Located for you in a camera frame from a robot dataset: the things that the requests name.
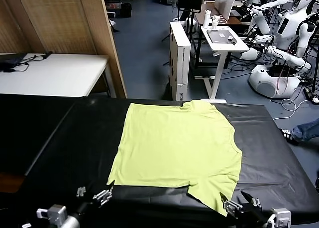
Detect black side table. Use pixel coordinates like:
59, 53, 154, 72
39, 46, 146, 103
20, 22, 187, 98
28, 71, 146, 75
0, 93, 78, 176

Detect blue jeans leg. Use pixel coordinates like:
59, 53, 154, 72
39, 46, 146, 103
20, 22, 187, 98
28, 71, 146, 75
291, 118, 319, 142

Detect tall white cardboard box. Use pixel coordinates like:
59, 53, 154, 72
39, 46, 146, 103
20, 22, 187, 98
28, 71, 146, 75
169, 21, 192, 102

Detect grey laptop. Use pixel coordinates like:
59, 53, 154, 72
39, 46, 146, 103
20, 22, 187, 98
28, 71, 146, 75
206, 29, 236, 43

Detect black white sneaker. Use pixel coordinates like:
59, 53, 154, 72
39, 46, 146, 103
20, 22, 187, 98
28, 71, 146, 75
280, 127, 300, 146

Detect black table cover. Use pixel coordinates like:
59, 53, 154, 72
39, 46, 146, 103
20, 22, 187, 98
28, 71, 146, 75
23, 97, 316, 228

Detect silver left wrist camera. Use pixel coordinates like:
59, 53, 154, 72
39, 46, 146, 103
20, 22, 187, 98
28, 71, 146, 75
36, 204, 68, 225

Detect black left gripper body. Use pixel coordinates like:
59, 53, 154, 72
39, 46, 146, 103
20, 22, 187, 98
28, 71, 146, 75
69, 197, 100, 215

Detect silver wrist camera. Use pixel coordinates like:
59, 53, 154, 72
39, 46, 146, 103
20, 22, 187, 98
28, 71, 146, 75
36, 204, 68, 225
267, 207, 292, 228

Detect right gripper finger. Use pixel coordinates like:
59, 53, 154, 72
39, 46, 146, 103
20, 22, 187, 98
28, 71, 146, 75
240, 190, 262, 211
219, 192, 244, 218

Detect wooden panel table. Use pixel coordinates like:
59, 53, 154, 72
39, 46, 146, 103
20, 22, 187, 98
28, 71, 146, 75
0, 0, 128, 99

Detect brown wooden desk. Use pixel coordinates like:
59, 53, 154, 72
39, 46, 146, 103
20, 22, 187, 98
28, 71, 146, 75
194, 2, 253, 26

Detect black bin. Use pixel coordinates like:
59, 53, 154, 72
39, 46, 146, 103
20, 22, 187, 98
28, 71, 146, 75
121, 2, 132, 18

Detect white bottle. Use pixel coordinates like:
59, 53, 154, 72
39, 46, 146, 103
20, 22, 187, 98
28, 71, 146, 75
203, 9, 211, 29

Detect white folding table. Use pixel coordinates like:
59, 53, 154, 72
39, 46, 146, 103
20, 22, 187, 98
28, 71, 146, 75
0, 52, 118, 98

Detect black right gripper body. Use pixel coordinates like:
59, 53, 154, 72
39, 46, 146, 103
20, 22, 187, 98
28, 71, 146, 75
235, 203, 271, 228

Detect black cable bundle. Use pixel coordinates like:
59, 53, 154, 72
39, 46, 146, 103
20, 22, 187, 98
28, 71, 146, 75
0, 51, 53, 73

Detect white standing desk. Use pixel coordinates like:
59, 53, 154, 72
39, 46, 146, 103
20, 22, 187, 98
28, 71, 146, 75
194, 25, 250, 104

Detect white floor cable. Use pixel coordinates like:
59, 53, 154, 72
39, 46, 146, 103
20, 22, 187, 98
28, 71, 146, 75
273, 95, 319, 120

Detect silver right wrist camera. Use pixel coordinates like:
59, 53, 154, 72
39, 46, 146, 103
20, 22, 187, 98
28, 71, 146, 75
267, 207, 292, 228

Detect white humanoid robot with base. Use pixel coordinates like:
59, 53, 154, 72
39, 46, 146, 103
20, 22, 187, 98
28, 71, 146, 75
239, 0, 319, 99

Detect yellow-green t-shirt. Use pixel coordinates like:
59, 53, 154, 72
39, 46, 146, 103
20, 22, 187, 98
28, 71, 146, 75
106, 100, 244, 217

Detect white curved panel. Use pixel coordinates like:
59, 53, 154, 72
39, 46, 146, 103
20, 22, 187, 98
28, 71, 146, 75
214, 0, 241, 20

